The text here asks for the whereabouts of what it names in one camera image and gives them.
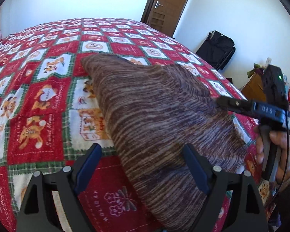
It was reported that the brown knitted sweater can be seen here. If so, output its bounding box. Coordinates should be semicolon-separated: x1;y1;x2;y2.
81;53;246;231

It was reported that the person's right hand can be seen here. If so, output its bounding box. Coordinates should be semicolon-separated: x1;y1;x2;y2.
269;131;290;184

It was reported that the wooden desk with drawers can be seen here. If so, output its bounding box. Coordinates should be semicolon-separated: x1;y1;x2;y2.
241;73;266;102

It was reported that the pile of items on desk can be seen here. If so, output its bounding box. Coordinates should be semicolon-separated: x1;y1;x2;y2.
247;57;272;78

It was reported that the black folded stroller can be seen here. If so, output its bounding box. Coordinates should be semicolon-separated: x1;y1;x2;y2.
196;30;236;71

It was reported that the red patchwork bed cover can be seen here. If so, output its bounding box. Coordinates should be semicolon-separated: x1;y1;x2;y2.
0;17;281;232

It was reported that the brown wooden door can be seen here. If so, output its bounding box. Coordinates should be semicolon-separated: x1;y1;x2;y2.
141;0;188;37

